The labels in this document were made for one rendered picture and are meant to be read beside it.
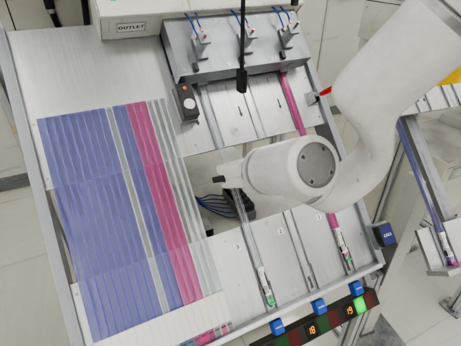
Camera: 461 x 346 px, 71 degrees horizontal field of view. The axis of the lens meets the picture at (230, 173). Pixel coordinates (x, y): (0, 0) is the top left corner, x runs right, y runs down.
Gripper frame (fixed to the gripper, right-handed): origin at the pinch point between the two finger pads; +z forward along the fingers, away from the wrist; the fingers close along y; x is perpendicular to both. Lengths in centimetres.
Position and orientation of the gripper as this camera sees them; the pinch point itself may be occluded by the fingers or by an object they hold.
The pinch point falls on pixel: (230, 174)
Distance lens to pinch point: 72.4
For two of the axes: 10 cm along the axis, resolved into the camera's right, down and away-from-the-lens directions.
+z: -3.7, 0.4, 9.3
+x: 2.4, 9.7, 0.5
